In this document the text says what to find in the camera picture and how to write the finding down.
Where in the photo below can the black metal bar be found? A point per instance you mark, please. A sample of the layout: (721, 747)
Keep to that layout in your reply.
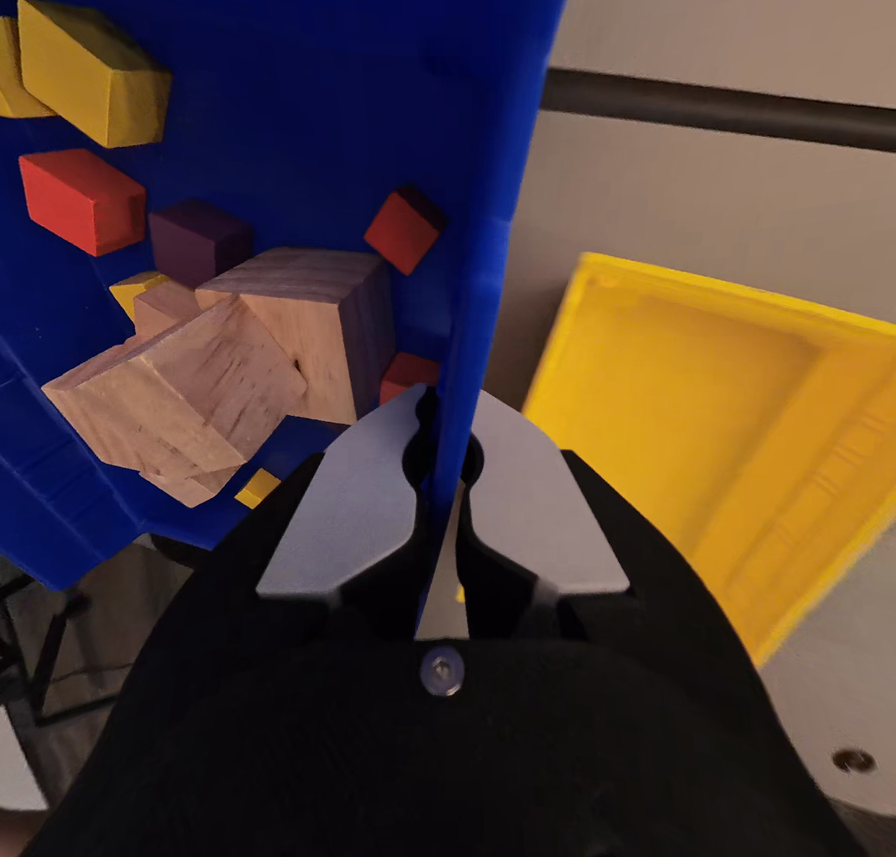
(700, 104)

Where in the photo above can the yellow plastic box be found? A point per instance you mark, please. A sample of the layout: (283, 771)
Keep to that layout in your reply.
(700, 395)

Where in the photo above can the blue plastic box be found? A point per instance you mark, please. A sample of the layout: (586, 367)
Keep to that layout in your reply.
(315, 66)

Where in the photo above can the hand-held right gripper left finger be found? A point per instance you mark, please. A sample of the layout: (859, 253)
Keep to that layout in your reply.
(343, 514)

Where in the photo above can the pile of coloured wooden cubes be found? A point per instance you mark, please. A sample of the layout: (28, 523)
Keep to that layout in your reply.
(210, 381)

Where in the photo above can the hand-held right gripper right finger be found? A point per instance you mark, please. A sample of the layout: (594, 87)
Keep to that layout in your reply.
(539, 514)

